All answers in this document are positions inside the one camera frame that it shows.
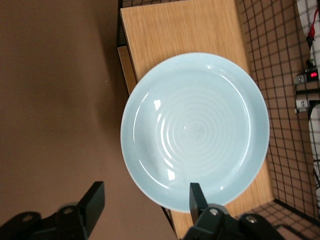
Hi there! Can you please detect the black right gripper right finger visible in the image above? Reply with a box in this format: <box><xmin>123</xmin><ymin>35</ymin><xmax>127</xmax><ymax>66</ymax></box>
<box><xmin>183</xmin><ymin>182</ymin><xmax>240</xmax><ymax>240</ymax></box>

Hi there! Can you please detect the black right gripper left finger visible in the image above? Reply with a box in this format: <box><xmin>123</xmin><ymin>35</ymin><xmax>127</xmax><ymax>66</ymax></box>
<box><xmin>56</xmin><ymin>181</ymin><xmax>106</xmax><ymax>240</ymax></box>

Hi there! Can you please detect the light blue round plate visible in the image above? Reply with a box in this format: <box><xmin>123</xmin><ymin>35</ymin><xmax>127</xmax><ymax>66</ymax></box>
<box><xmin>120</xmin><ymin>51</ymin><xmax>271</xmax><ymax>214</ymax></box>

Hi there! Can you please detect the light wooden board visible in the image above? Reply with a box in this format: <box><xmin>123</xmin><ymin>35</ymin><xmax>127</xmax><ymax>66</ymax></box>
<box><xmin>117</xmin><ymin>0</ymin><xmax>275</xmax><ymax>240</ymax></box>

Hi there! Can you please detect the red digit display module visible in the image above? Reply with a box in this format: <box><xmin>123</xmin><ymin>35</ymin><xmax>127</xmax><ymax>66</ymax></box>
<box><xmin>303</xmin><ymin>65</ymin><xmax>320</xmax><ymax>83</ymax></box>

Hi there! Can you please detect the red clip lead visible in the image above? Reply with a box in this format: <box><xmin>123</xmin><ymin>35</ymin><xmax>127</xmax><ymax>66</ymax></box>
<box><xmin>305</xmin><ymin>7</ymin><xmax>320</xmax><ymax>52</ymax></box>

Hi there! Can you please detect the black wire mesh basket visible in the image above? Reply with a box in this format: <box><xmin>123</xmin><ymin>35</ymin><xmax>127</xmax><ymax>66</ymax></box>
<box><xmin>115</xmin><ymin>0</ymin><xmax>320</xmax><ymax>240</ymax></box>

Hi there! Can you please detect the silver metal bracket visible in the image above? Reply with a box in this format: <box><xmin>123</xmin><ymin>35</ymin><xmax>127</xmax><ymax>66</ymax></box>
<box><xmin>294</xmin><ymin>73</ymin><xmax>320</xmax><ymax>114</ymax></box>

